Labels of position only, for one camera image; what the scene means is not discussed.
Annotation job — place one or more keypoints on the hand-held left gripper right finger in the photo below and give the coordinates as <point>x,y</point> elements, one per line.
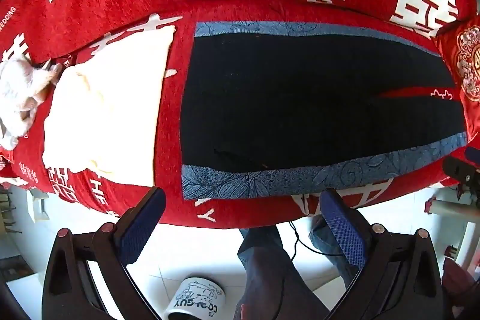
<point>343,226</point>

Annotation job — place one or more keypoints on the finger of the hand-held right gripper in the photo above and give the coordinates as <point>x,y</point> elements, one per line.
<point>459,168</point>

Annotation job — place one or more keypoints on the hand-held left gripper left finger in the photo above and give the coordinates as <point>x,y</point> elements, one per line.
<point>144,226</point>

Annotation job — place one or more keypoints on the black pants with blue stripes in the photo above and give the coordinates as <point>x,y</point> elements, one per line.
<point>300,98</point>

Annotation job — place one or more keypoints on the person's leg in jeans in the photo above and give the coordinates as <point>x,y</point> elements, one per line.
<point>262,267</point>
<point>322,233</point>

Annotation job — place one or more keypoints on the white plastic stool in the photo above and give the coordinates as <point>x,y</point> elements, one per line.
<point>465,218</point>

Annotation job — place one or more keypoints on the white cartoon print mug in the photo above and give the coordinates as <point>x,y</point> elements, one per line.
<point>195,299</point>

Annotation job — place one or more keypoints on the red embroidered cushion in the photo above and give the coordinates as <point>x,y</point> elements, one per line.
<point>467,54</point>

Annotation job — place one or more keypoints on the cream white cloth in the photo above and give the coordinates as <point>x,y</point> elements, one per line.
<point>105,110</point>

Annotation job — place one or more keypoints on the white fluffy cloth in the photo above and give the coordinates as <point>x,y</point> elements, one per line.
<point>18,91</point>

